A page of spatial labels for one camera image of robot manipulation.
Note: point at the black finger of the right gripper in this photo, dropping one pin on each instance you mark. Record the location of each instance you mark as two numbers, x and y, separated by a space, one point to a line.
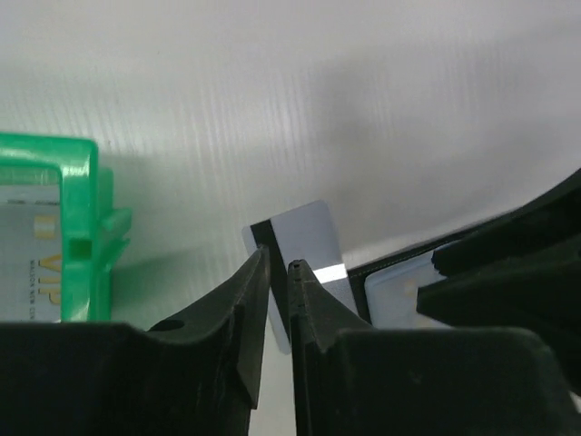
519 270

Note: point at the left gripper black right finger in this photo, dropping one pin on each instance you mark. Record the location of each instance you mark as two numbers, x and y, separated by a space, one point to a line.
353 379

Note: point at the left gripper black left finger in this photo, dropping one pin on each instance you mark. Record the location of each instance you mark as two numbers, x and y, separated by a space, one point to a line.
197 372

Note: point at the black leather card holder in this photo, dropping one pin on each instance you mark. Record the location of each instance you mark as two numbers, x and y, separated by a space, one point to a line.
396 261

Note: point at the white credit card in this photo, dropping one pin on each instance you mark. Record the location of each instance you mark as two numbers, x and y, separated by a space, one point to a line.
304 233

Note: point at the green plastic bin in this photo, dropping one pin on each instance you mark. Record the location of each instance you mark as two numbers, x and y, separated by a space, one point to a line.
93 230

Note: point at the silver VIP card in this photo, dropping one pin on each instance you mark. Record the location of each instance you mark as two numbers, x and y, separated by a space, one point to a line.
392 296

